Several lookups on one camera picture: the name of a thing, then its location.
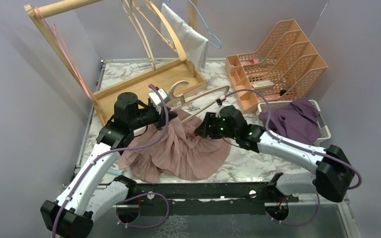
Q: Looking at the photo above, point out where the blue wire hanger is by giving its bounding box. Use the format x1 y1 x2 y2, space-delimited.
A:
186 0 223 50

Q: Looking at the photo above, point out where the white skirt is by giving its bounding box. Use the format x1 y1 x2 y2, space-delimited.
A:
161 3 208 71

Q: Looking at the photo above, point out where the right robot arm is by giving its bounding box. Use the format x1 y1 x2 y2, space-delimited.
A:
194 106 355 202

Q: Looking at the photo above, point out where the pink wire hanger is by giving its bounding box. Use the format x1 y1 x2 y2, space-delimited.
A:
35 7 92 100

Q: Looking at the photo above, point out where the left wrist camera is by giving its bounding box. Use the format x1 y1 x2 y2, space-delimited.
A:
148 84 171 114

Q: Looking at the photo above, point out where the orange plastic desk organizer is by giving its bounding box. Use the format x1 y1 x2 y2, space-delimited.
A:
225 19 328 114

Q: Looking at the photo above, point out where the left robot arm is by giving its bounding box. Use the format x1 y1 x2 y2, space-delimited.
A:
40 85 177 238

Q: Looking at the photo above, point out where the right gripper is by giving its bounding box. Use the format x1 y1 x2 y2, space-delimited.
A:
194 111 239 140

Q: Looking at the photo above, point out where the pink skirt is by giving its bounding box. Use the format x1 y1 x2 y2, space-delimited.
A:
118 110 231 182

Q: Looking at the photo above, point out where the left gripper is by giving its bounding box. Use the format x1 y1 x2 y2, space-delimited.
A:
129 104 178 130

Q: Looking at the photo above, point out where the white perforated basket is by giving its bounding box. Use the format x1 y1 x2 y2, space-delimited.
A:
256 100 331 146

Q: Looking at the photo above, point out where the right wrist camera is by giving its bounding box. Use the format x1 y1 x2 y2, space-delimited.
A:
215 98 226 118

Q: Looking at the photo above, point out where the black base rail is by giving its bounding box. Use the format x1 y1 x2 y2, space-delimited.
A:
114 175 299 219

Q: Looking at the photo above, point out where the small white blue box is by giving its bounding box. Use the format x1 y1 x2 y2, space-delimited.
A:
107 168 122 176

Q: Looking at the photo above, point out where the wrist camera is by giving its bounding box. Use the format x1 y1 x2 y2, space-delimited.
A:
148 84 171 114
215 98 226 118

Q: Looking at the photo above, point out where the purple garment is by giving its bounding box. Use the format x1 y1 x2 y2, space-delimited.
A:
268 98 321 145

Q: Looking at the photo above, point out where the wooden clothes rack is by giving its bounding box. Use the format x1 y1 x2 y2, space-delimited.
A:
24 0 207 125

